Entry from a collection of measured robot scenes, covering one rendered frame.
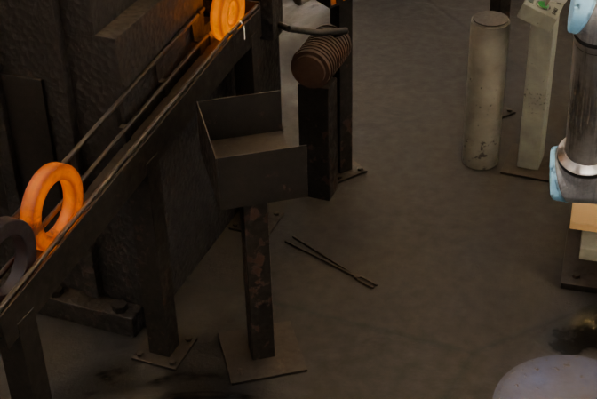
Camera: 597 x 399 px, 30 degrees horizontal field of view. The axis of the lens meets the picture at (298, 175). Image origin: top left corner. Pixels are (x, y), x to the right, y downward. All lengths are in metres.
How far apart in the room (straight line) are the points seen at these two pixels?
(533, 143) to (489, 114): 0.18
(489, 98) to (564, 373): 1.42
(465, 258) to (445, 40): 1.43
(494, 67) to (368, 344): 1.01
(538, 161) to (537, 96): 0.24
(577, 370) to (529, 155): 1.46
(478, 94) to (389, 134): 0.45
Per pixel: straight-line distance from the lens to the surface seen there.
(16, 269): 2.32
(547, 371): 2.34
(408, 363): 2.96
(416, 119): 3.97
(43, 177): 2.31
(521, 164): 3.72
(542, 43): 3.50
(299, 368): 2.93
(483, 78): 3.54
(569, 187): 3.03
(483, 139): 3.64
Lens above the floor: 2.00
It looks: 33 degrees down
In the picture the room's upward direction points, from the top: 2 degrees counter-clockwise
